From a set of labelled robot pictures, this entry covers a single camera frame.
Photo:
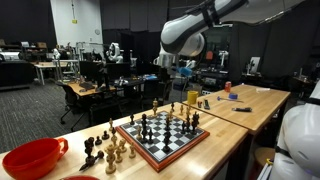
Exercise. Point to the orange cup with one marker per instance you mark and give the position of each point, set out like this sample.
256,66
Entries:
227,86

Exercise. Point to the small black item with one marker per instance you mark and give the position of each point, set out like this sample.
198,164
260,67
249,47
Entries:
199,104

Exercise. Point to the blue-headed thin tool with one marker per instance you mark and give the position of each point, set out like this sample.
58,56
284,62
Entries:
220,98

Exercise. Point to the tall black chess piece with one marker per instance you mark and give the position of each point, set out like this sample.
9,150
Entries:
86,148
91,142

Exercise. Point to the chessboard with red-brown frame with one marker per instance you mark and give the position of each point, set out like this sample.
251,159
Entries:
156,156

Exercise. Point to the black marker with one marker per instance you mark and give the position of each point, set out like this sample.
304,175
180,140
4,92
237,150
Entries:
242,109

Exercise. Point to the round wooden stool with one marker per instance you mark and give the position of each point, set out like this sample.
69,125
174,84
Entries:
265,155

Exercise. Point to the black office chair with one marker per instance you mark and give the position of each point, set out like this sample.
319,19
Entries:
152,91
70,98

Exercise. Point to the small yellow clip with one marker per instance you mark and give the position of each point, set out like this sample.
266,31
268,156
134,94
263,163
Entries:
269,161

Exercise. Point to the cardboard box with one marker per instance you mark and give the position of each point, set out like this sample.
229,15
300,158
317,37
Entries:
41,44

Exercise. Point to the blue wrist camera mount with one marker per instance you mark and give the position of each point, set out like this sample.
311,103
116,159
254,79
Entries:
185,71

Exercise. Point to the red plate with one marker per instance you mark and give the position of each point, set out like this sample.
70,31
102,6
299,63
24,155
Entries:
80,178

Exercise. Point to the yellow wall sign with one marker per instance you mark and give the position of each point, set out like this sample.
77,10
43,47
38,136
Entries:
74,21

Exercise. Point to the wooden office desk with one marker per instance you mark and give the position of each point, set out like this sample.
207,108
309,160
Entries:
83,91

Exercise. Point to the lying black chess piece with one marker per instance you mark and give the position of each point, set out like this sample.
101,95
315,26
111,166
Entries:
88,162

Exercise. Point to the white table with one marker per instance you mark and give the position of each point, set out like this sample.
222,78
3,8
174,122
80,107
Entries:
46,65

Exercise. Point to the tall light wooden chess piece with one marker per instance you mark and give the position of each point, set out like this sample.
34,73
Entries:
155,107

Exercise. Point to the low black cabinet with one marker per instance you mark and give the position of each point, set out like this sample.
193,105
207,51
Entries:
15,74

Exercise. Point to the black keyboard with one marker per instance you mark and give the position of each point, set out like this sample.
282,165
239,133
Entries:
86,86

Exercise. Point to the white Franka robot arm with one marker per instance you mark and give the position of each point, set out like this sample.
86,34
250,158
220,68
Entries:
186,33

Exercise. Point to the white paper piece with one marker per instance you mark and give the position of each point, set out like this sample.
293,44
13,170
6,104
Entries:
262,89

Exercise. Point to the large light wooden chess piece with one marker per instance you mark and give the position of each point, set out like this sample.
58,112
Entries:
110,160

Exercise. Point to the black computer monitor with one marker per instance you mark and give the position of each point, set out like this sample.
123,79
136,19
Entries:
90,70
118,70

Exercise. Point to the small blue box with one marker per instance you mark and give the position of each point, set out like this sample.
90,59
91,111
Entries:
233,96

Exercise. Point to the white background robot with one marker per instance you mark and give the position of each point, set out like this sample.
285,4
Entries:
115,52

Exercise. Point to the wooden side table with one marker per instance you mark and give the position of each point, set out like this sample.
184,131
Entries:
253,113

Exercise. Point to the yellow cup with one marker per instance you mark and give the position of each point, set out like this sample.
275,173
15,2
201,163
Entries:
192,97

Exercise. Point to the white framed board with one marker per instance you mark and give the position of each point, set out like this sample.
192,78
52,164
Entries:
254,64

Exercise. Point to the black remote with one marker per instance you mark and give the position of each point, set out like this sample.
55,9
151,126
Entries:
206,104

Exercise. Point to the round wall clock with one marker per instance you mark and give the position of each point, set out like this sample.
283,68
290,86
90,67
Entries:
97,31

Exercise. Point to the light wooden chess pawn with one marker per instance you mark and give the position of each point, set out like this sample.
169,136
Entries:
181,109
170,114
138,133
188,110
110,124

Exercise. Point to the metal rack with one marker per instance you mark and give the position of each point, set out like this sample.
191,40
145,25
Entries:
68,68

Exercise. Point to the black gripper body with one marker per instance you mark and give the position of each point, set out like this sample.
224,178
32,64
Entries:
166,75

